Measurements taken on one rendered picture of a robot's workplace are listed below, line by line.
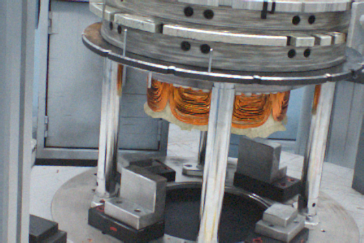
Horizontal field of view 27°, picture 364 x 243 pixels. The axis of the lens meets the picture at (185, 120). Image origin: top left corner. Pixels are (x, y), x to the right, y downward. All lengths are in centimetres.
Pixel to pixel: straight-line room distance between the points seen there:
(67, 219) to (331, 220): 33
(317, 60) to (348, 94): 52
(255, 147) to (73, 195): 25
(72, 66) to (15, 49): 68
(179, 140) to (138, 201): 41
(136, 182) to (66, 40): 30
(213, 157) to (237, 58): 11
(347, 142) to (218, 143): 58
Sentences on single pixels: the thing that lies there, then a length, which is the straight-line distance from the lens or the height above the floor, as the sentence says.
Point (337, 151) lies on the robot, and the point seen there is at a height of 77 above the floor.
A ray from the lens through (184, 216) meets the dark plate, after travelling 101.
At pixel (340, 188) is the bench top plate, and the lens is 118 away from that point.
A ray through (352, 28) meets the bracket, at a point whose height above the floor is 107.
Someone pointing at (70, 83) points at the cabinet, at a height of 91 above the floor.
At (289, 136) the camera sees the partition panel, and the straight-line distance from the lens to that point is 343.
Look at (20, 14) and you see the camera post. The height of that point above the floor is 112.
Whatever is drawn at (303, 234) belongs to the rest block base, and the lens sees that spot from 92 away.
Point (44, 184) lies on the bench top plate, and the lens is 109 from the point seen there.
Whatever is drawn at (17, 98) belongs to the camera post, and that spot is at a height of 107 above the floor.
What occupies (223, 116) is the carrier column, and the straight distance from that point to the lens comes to 80.
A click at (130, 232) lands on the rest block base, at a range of 87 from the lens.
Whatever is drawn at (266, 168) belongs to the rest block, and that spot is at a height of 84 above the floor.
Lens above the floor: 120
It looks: 17 degrees down
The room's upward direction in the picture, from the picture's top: 5 degrees clockwise
